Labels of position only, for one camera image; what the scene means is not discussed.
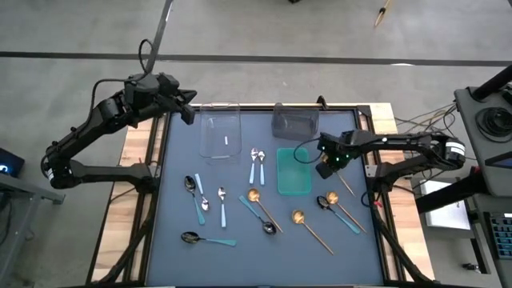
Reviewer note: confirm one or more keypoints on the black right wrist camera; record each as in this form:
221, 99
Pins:
330, 142

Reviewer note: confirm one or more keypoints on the black stand pole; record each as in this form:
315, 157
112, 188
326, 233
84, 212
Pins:
492, 84

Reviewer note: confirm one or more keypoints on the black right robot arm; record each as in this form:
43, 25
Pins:
400, 140

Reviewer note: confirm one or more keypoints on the clear plastic bin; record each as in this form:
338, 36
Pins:
220, 128

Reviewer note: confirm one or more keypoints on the white box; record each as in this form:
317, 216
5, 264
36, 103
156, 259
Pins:
444, 212

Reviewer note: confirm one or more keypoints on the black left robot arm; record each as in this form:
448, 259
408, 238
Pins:
108, 110

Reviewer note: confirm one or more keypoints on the grey desk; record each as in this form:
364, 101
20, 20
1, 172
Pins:
32, 192

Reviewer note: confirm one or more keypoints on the teal plastic bin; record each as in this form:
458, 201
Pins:
293, 172

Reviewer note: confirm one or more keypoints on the gold spoon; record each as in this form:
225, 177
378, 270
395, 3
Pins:
298, 216
346, 185
332, 197
253, 194

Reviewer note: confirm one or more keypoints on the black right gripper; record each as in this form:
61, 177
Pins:
347, 148

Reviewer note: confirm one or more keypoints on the black clamp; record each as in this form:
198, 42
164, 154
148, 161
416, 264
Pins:
321, 101

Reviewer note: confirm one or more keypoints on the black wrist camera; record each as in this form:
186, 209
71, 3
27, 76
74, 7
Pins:
330, 142
168, 83

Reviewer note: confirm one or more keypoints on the grey equipment stand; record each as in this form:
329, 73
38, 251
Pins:
472, 132

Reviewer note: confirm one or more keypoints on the black device blue light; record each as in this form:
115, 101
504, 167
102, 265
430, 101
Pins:
12, 162

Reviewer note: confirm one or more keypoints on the dark grey plastic bin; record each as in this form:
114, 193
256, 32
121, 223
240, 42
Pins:
295, 122

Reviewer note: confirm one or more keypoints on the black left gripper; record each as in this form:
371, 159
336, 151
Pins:
144, 94

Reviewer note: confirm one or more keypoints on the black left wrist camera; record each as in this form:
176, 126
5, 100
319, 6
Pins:
168, 83

